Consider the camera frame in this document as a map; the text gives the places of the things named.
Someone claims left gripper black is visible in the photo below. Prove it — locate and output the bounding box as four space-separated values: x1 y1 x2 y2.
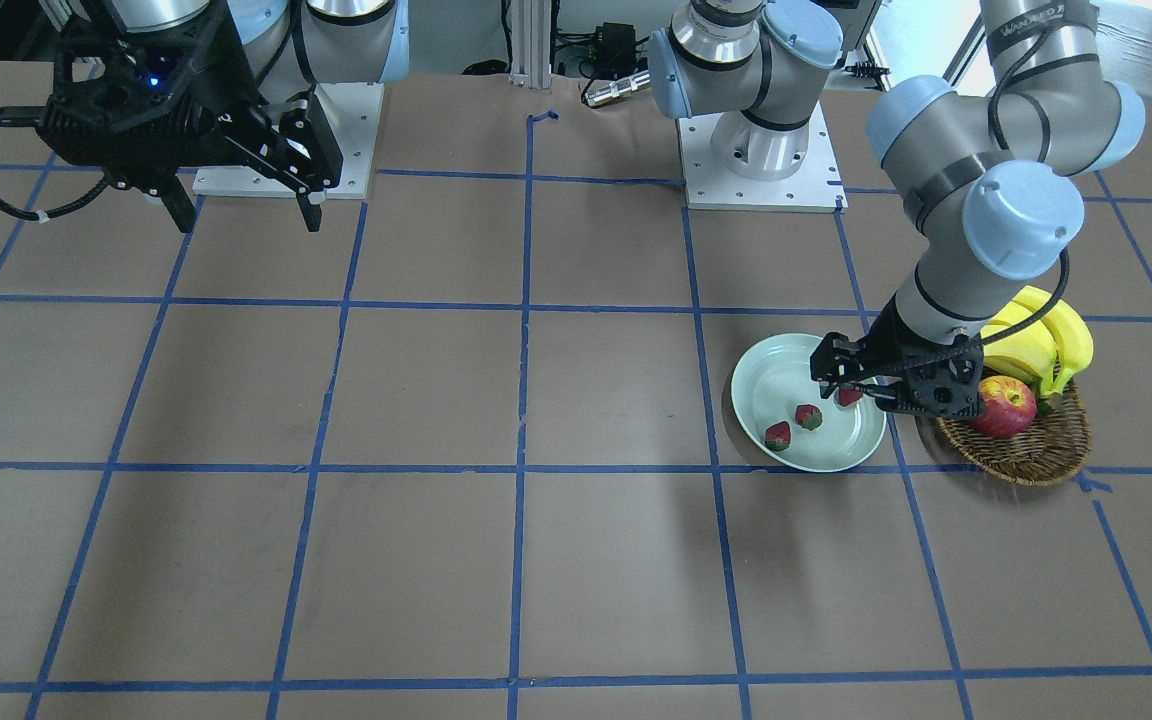
809 300 984 419

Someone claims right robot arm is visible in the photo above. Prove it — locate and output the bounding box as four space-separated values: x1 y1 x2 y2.
35 1 410 232

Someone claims yellow banana bunch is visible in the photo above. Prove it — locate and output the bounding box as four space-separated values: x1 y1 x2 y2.
980 285 1094 401

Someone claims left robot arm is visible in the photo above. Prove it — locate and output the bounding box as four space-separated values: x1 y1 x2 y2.
646 1 1146 419

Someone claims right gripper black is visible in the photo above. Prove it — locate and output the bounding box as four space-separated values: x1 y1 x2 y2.
36 1 343 234

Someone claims aluminium frame post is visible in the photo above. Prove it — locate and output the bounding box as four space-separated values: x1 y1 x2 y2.
506 0 554 94

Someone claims light green plate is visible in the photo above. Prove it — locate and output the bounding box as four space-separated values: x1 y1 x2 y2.
730 333 886 473

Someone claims brown wicker basket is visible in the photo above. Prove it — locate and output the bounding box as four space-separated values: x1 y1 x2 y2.
916 381 1092 487

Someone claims red yellow apple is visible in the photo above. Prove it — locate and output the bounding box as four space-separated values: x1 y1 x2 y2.
968 376 1037 439

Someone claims red strawberry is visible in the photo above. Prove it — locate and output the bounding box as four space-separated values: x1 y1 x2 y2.
835 387 865 407
794 404 824 430
761 420 791 454

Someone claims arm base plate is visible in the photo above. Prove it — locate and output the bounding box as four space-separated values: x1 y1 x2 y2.
194 83 387 200
676 105 849 213

